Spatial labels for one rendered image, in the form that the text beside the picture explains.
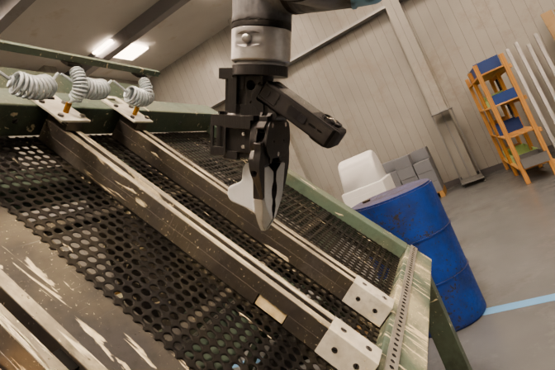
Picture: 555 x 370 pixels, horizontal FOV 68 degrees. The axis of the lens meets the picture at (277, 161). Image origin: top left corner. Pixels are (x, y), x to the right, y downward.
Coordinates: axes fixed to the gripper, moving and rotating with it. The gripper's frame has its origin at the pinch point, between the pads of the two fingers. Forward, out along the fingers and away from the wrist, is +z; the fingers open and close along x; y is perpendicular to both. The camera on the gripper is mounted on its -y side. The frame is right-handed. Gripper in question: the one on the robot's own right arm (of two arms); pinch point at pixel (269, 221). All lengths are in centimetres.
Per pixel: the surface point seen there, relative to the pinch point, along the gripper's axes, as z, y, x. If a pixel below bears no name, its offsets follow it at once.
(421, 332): 46, -17, -67
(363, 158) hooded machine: 51, 98, -506
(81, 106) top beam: -13, 88, -45
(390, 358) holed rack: 41, -11, -44
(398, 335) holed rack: 42, -12, -56
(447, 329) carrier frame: 75, -23, -129
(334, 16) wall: -228, 277, -908
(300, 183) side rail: 20, 45, -128
